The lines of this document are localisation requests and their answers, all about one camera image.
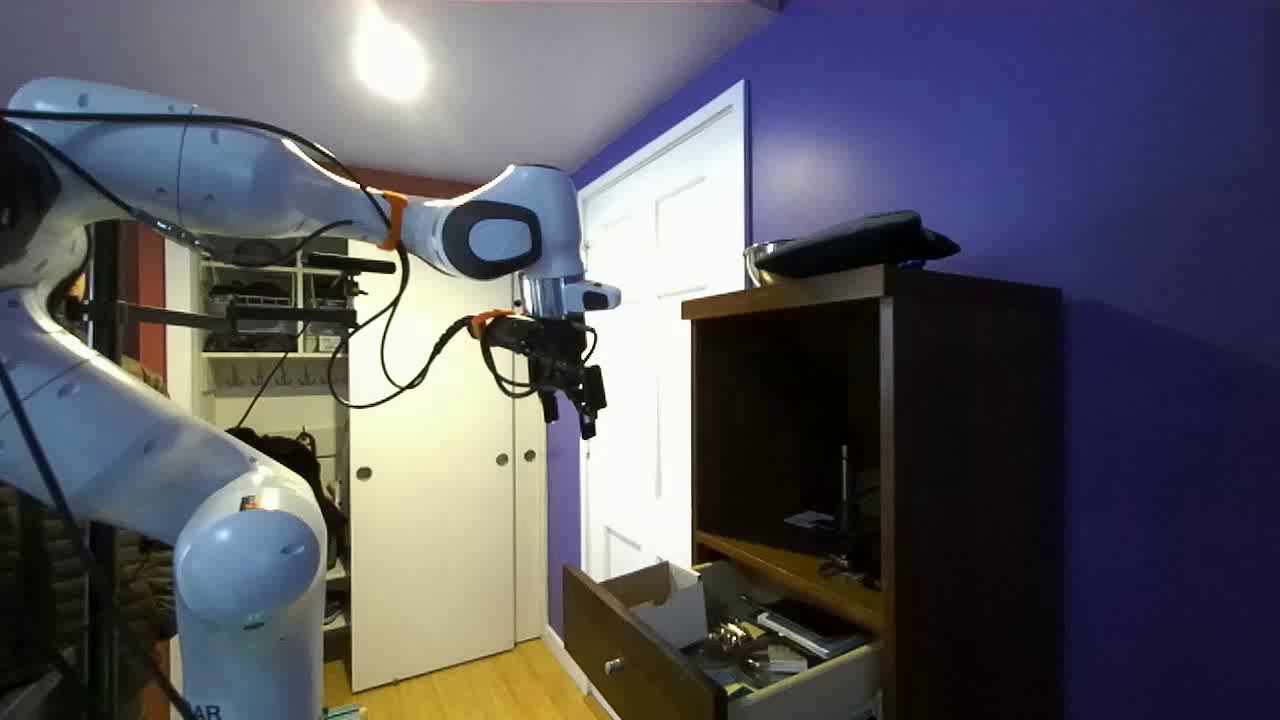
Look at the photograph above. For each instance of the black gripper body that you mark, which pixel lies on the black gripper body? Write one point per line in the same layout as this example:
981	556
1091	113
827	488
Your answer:
554	355

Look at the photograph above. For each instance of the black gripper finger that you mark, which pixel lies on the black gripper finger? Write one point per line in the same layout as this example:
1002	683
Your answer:
551	401
588	401

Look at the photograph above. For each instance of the dark wooden top drawer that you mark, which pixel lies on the dark wooden top drawer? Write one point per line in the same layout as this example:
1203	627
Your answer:
719	646

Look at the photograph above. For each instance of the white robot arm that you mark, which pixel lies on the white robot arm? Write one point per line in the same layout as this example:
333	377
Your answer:
250	544

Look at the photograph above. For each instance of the white closet door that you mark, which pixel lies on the white closet door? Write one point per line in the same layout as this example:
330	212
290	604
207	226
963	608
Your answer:
446	485

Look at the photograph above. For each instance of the white panel door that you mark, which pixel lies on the white panel door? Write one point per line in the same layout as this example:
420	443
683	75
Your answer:
666	226

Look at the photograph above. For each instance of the closet shelf unit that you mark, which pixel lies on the closet shelf unit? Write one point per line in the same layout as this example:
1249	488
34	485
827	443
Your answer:
279	326

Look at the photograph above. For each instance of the dark wooden dresser cabinet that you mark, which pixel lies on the dark wooden dresser cabinet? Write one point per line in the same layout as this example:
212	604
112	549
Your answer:
889	444

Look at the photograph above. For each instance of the round ceiling light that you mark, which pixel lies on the round ceiling light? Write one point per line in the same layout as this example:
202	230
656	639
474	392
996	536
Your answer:
384	59

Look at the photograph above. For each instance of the black flat device on cabinet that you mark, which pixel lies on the black flat device on cabinet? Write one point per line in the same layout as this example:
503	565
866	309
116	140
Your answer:
880	238

